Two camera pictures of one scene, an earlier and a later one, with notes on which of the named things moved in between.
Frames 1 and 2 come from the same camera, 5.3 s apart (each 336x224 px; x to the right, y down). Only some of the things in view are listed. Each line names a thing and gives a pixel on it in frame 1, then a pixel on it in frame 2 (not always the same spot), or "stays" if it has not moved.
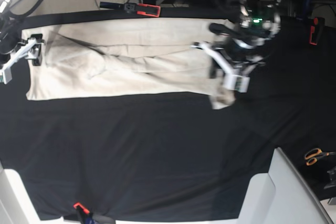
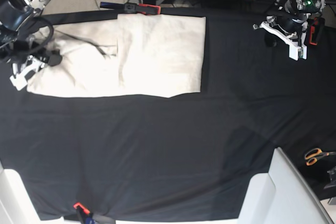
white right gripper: (232, 81) → (296, 51)
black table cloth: (168, 158) stays
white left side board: (16, 206) stays
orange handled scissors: (312, 155) stays
